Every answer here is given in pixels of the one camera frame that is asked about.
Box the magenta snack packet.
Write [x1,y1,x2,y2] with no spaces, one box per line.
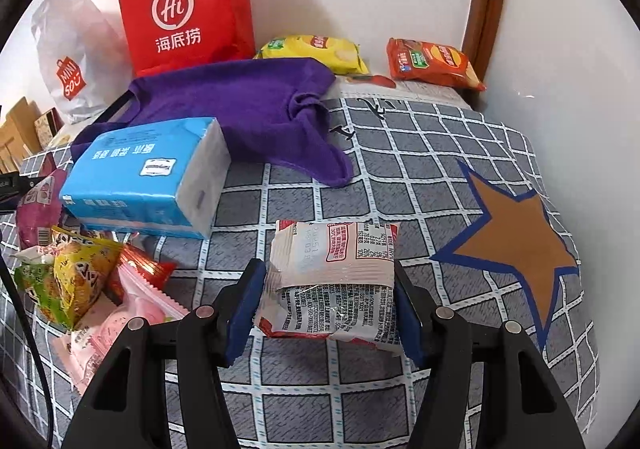
[15,168,67,249]

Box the green snack packet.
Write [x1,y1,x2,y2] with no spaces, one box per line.
[13,247,73,330]

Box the pink snack packet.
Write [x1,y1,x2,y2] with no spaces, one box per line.
[51,265,188,395]

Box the yellow snack packet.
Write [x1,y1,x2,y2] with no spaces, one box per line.
[51,227,122,330]

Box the white red snack packet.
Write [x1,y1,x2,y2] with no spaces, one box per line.
[255,220,401,354]

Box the wooden furniture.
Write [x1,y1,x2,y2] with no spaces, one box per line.
[0,98,63,174]

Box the white plastic Miniso bag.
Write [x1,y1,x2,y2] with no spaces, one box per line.
[32,0,132,124]

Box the blue tissue pack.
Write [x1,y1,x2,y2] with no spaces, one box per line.
[60,117,231,239]

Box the grey checked bedsheet with stars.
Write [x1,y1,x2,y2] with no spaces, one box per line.
[0,75,600,449]

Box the red paper shopping bag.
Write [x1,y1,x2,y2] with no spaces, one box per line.
[118,0,255,77]

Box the purple cloth storage bin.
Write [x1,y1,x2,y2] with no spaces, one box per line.
[70,58,354,188]

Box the orange chips bag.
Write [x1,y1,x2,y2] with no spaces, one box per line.
[386,38,486,91]

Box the yellow chips bag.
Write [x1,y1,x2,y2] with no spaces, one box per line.
[255,35,369,75]

